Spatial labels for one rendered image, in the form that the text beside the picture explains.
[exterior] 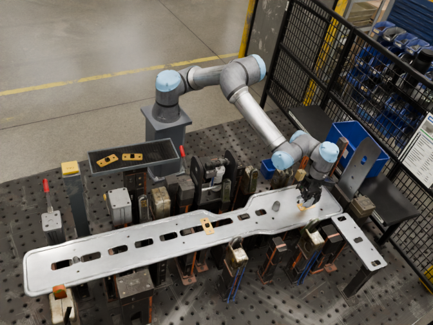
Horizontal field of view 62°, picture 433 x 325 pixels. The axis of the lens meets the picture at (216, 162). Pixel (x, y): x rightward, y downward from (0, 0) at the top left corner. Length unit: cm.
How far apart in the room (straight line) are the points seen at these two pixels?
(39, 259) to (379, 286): 155
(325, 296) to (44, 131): 273
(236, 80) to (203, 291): 95
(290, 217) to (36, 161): 228
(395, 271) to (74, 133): 276
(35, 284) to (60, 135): 223
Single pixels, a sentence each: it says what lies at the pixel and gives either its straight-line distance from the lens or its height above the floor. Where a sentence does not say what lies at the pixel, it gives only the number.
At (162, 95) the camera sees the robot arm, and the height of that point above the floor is 125.
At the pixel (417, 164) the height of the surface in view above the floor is 121.
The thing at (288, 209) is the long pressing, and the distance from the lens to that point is 171.
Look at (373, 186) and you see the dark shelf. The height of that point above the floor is 103.
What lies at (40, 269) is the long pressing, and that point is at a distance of 150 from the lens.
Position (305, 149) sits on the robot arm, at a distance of 145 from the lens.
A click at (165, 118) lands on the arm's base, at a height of 113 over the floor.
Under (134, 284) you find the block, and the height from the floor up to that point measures 103.
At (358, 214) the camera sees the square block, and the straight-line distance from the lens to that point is 182.
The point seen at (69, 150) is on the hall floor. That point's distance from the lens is 337.
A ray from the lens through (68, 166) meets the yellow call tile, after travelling 157.
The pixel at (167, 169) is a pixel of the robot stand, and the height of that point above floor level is 78.
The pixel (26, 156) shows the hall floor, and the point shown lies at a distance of 340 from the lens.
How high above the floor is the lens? 226
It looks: 44 degrees down
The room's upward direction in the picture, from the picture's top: 11 degrees clockwise
